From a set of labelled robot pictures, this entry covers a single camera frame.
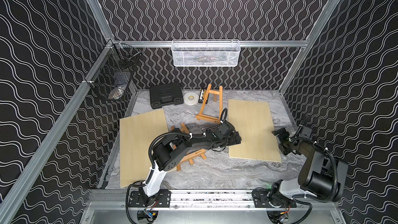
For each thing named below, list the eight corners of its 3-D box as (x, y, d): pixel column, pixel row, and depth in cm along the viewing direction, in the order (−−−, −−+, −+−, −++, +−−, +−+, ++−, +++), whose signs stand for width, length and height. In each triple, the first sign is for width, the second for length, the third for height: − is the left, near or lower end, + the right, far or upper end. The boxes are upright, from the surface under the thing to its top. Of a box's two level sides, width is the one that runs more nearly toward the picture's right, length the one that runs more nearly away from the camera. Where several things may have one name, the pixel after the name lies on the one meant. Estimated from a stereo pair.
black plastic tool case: (152, 110, 110) (150, 104, 106) (151, 88, 124) (149, 83, 120) (184, 104, 114) (183, 99, 109) (179, 84, 127) (179, 78, 123)
